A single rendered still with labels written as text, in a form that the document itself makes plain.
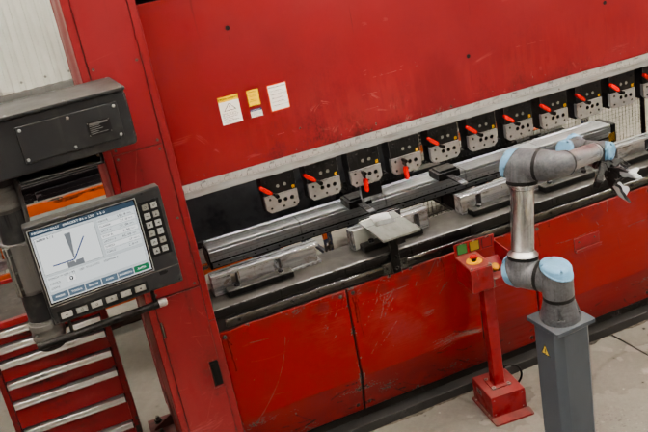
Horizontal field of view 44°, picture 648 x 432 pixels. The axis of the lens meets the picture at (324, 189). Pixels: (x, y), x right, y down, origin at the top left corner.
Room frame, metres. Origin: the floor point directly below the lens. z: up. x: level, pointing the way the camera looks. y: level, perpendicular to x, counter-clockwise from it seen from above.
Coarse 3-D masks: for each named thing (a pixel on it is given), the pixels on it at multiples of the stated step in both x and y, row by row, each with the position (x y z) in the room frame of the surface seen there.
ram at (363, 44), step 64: (192, 0) 3.18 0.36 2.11; (256, 0) 3.26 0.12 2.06; (320, 0) 3.34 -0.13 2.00; (384, 0) 3.43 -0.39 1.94; (448, 0) 3.52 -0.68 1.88; (512, 0) 3.61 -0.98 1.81; (576, 0) 3.72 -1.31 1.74; (640, 0) 3.83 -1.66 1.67; (192, 64) 3.17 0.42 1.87; (256, 64) 3.25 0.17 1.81; (320, 64) 3.33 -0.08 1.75; (384, 64) 3.41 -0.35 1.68; (448, 64) 3.51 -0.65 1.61; (512, 64) 3.60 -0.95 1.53; (576, 64) 3.71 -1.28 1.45; (640, 64) 3.82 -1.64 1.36; (192, 128) 3.15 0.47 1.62; (256, 128) 3.23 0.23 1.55; (320, 128) 3.31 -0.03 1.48; (192, 192) 3.13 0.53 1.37
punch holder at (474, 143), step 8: (488, 112) 3.56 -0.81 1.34; (464, 120) 3.54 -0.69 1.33; (472, 120) 3.53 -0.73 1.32; (480, 120) 3.54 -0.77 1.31; (488, 120) 3.55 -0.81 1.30; (464, 128) 3.55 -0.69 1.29; (480, 128) 3.54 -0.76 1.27; (488, 128) 3.55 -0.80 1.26; (464, 136) 3.56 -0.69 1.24; (472, 136) 3.52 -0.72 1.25; (488, 136) 3.55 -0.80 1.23; (496, 136) 3.56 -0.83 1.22; (464, 144) 3.57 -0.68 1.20; (472, 144) 3.52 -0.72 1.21; (480, 144) 3.54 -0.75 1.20; (488, 144) 3.55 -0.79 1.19
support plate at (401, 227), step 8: (392, 216) 3.36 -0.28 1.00; (360, 224) 3.35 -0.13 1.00; (368, 224) 3.32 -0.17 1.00; (392, 224) 3.27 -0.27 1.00; (400, 224) 3.26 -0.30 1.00; (408, 224) 3.24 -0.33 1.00; (376, 232) 3.21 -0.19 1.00; (384, 232) 3.20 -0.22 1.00; (392, 232) 3.18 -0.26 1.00; (400, 232) 3.16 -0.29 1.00; (408, 232) 3.15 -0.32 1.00; (384, 240) 3.12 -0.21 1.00
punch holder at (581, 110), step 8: (600, 80) 3.75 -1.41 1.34; (576, 88) 3.70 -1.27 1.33; (584, 88) 3.72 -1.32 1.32; (592, 88) 3.73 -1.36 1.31; (600, 88) 3.75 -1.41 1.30; (568, 96) 3.75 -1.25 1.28; (584, 96) 3.72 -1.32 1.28; (592, 96) 3.73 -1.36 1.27; (600, 96) 3.75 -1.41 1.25; (568, 104) 3.76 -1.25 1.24; (576, 104) 3.70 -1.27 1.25; (584, 104) 3.71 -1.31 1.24; (592, 104) 3.74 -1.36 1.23; (600, 104) 3.74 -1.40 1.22; (568, 112) 3.77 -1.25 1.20; (576, 112) 3.71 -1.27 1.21; (584, 112) 3.71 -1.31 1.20; (592, 112) 3.73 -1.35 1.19
